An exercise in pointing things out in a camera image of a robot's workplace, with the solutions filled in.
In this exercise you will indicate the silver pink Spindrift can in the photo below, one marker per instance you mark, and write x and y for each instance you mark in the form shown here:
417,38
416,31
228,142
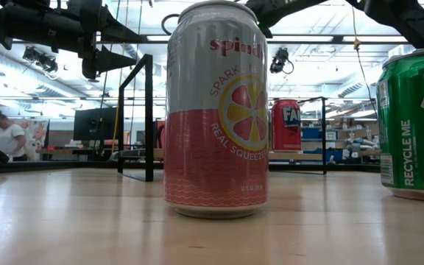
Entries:
215,147

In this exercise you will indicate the black table frame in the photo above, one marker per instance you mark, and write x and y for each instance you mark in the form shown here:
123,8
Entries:
68,166

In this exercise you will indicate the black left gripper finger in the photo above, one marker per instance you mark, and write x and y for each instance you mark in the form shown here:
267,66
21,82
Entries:
101,60
114,33

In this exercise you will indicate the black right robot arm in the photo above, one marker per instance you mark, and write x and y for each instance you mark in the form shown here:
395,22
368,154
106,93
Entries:
399,18

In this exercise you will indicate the red Fanta can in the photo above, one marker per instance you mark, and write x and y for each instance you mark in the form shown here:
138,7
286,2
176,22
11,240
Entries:
285,129

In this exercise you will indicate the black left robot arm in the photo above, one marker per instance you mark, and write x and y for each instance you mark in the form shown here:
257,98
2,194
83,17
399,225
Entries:
20,22

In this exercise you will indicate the colourful wall poster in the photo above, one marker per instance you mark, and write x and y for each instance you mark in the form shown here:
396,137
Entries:
37,136

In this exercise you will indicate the person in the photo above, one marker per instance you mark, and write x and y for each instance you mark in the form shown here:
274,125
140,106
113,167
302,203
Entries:
6,138

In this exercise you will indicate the black hanging camera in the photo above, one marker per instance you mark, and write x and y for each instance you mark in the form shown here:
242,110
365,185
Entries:
41,59
280,60

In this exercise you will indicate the green Sprite can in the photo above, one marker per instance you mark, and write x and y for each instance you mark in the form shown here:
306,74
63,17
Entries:
414,140

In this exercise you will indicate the black computer monitor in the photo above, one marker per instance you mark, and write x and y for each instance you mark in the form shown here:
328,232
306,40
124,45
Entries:
94,123

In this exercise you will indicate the background storage shelf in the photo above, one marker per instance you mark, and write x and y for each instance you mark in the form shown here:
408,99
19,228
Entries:
344,143

